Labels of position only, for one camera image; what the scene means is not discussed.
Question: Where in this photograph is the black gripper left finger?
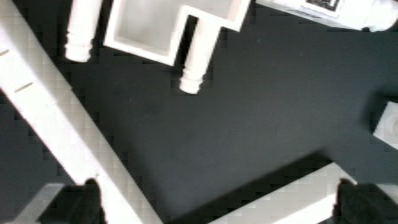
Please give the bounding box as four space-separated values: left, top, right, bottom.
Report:
56 179 105 224

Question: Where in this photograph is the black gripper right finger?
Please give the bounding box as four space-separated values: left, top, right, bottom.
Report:
333 179 398 224

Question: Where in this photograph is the white chair leg block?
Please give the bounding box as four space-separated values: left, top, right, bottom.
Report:
257 0 398 32

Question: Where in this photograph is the small white tagged cube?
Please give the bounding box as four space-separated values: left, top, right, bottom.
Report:
374 102 398 150

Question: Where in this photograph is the white L-shaped fence frame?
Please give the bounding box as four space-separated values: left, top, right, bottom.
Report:
0 0 398 224

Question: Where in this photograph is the white chair seat part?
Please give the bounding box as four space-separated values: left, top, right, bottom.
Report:
63 0 253 95

